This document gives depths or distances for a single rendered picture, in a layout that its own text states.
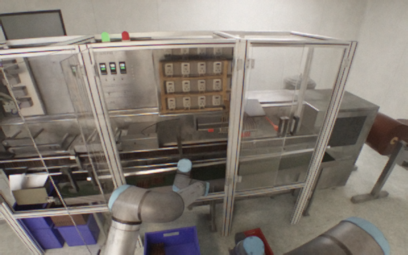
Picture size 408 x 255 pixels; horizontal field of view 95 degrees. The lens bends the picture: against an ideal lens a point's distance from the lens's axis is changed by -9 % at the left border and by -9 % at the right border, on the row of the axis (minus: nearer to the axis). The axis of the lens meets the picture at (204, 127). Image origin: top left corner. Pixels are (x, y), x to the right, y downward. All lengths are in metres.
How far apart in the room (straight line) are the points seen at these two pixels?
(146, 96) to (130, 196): 1.17
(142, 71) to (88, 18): 3.04
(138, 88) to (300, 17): 4.16
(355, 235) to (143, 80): 1.64
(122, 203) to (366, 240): 0.73
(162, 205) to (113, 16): 4.10
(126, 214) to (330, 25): 5.51
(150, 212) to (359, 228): 0.61
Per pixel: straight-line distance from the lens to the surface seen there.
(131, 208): 0.82
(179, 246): 1.94
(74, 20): 4.79
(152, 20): 4.47
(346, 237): 0.58
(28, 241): 2.42
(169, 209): 0.80
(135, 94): 1.85
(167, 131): 1.90
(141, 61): 1.77
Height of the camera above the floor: 1.89
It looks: 29 degrees down
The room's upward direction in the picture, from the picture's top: straight up
